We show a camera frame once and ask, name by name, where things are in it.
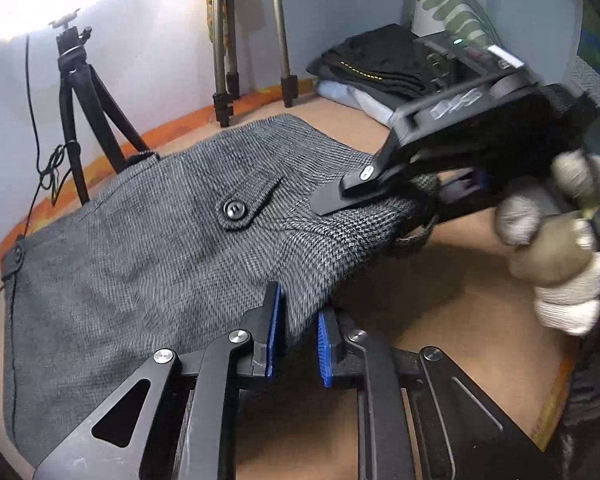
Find silver tripod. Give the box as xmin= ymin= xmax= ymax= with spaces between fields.
xmin=207 ymin=0 xmax=299 ymax=128

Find grey checked pants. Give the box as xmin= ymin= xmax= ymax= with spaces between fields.
xmin=0 ymin=114 xmax=441 ymax=468

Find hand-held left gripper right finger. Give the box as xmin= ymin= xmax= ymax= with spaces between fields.
xmin=318 ymin=308 xmax=536 ymax=480

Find black cable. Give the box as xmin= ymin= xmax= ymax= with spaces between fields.
xmin=0 ymin=32 xmax=81 ymax=316

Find black tripod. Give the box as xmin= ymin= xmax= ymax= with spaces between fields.
xmin=48 ymin=8 xmax=153 ymax=206

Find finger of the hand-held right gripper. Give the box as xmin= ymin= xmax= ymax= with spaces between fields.
xmin=432 ymin=170 xmax=503 ymax=225
xmin=311 ymin=164 xmax=421 ymax=217

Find person's right hand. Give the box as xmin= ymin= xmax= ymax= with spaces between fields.
xmin=495 ymin=152 xmax=600 ymax=337

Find light blue folded garment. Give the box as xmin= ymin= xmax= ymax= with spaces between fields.
xmin=316 ymin=79 xmax=406 ymax=126

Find black folded garment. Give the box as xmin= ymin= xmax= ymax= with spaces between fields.
xmin=306 ymin=23 xmax=463 ymax=102

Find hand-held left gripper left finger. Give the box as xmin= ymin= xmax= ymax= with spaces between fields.
xmin=32 ymin=281 xmax=284 ymax=480

